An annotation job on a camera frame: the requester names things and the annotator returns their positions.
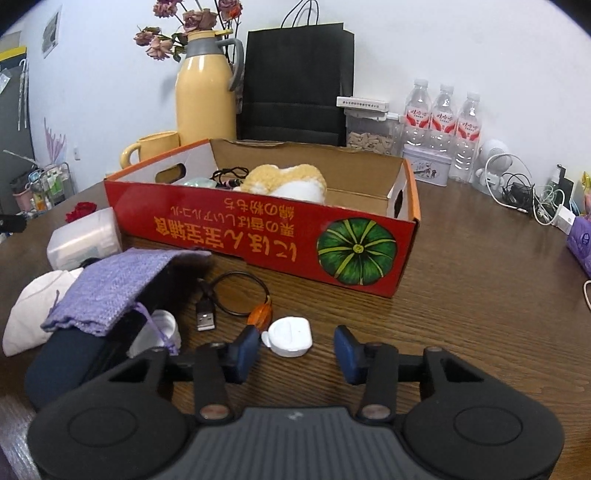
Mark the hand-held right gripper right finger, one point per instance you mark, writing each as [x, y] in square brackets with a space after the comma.
[346, 355]

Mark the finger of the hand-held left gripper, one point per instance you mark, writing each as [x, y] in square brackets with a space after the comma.
[13, 223]

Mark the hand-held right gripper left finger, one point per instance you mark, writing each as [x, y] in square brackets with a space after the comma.
[247, 355]

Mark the white flip cap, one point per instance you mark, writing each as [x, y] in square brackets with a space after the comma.
[288, 337]

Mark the red fabric rose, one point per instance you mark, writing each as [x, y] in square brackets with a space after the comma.
[81, 211]

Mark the clear plastic box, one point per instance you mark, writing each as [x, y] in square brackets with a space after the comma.
[78, 244]

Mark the small white plastic jar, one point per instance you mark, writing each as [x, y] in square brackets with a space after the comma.
[159, 330]

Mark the white valve face mask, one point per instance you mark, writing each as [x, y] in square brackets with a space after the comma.
[32, 314]

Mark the red cardboard box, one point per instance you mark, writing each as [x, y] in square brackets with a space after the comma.
[286, 249]

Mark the purple knitted pouch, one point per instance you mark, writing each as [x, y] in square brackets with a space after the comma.
[115, 286]

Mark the navy zip pouch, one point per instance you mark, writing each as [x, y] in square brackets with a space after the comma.
[69, 364]

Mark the yellow white plush hamster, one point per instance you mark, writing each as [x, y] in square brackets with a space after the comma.
[277, 182]

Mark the clear plastic ball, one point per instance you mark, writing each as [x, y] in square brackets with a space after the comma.
[201, 183]

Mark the storage cart with supplies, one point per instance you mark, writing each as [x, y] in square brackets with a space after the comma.
[51, 184]

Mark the dark door panel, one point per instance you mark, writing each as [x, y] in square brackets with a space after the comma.
[9, 115]

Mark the yellow mug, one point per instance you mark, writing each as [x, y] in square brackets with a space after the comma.
[154, 147]

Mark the pale tin box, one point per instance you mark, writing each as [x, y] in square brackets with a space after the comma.
[427, 168]

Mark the clear seed container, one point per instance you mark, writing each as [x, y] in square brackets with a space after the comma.
[369, 141]

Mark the yellow thermos jug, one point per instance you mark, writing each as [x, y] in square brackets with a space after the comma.
[203, 101]

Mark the dried pink flowers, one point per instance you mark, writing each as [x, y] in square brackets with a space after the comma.
[159, 46]

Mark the small white desk fan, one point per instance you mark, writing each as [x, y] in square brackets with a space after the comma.
[494, 157]

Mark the clear water bottle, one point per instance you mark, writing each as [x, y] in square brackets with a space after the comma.
[443, 120]
[417, 115]
[467, 138]

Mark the flat white box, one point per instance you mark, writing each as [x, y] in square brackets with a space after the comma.
[362, 103]

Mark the white charger adapter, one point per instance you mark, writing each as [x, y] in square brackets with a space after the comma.
[565, 217]

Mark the purple tissue pack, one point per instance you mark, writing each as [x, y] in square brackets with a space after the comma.
[582, 244]

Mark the black paper bag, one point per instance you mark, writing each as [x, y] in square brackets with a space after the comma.
[295, 92]

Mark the small black device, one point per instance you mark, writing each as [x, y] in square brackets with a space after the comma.
[565, 182]

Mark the colourful snack bag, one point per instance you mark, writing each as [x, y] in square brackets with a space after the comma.
[587, 194]

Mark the purple plant wall decal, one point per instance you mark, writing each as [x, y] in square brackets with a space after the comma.
[54, 145]

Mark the wall picture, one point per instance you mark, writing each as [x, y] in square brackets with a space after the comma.
[51, 34]

